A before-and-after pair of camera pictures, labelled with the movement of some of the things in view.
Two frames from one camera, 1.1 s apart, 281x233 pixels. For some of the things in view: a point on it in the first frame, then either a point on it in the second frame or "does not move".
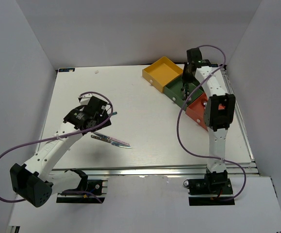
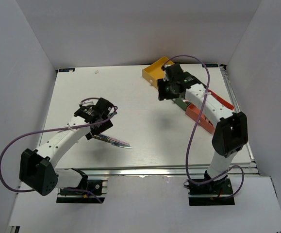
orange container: x=195 y=111 does not move
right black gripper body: x=186 y=76 → x=166 y=89
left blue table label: x=66 y=70 does not move
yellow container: x=161 y=73 does not move
